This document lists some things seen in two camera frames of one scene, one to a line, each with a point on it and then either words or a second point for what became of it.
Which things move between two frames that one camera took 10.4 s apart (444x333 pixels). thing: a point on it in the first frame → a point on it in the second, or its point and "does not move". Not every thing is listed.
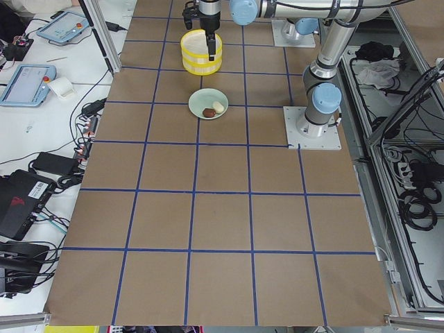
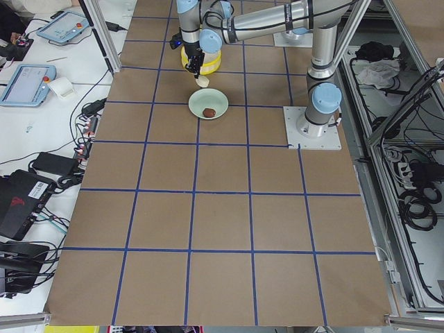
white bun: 218,107 → 202,81
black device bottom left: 23,263 does not move
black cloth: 374,50 does not move
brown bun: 209,112 does not move
